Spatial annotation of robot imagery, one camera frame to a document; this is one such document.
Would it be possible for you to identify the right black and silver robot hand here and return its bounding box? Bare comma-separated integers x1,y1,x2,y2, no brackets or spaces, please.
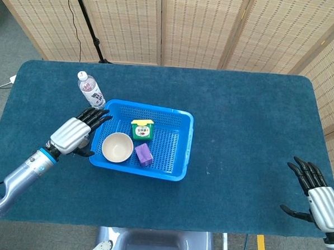
279,155,334,232

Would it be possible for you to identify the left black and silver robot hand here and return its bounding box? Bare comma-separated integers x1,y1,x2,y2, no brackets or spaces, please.
48,105,114,159

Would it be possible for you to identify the clear water bottle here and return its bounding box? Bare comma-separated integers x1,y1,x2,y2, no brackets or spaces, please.
76,70,108,111

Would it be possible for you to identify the beige bowl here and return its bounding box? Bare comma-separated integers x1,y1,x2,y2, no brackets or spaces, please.
101,131,135,163

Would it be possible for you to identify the green yellow-lidded box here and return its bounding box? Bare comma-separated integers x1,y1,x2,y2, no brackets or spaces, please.
130,118,156,142

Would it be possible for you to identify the purple box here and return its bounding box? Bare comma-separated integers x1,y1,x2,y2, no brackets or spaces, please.
134,143,155,167

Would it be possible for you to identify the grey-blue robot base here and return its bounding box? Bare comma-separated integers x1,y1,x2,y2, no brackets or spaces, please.
85,225,226,250

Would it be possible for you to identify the blue plastic perforated basket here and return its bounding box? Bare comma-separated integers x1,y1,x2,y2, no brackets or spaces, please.
87,97,196,183

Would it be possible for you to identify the black tripod stand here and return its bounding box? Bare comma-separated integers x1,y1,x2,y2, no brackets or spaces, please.
68,0,116,64

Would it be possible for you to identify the dark blue table mat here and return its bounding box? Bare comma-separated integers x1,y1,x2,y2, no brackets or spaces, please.
0,58,334,240

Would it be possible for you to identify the bamboo folding screen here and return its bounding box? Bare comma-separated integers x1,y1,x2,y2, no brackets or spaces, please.
0,0,334,182

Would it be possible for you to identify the thin black hanging cable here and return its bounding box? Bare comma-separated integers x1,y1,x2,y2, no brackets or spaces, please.
59,0,85,62

